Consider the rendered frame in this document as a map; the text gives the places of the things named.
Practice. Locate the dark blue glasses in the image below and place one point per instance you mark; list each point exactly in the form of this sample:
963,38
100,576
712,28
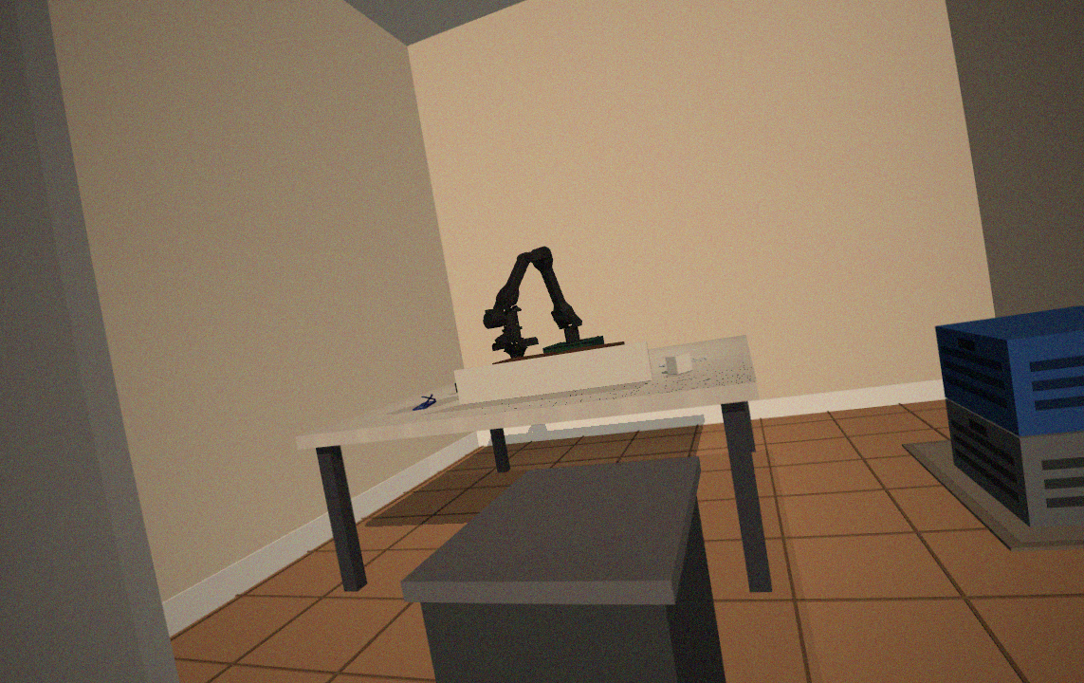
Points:
426,404

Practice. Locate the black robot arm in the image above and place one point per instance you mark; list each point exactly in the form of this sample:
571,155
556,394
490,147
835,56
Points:
563,313

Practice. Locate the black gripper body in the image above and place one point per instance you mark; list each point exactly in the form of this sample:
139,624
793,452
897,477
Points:
521,343

